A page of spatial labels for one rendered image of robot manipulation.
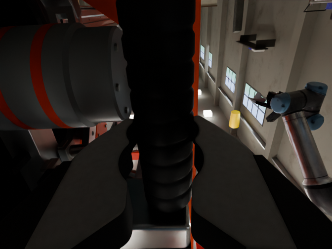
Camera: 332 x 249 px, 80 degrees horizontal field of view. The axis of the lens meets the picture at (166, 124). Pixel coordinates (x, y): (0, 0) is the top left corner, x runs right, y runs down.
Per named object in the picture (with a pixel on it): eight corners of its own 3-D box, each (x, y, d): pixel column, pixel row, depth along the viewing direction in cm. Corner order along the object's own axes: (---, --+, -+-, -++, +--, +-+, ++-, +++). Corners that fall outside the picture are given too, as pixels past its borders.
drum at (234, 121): (238, 109, 882) (236, 123, 918) (228, 109, 882) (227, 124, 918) (242, 114, 842) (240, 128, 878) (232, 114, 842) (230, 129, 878)
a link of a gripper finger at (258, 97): (250, 89, 108) (269, 93, 103) (247, 99, 111) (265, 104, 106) (249, 90, 106) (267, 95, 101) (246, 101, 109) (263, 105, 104)
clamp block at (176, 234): (60, 231, 14) (80, 269, 16) (191, 228, 13) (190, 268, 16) (86, 177, 18) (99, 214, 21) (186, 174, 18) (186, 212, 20)
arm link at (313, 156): (305, 221, 75) (263, 100, 84) (328, 213, 77) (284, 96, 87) (335, 229, 64) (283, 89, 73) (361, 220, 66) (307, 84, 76)
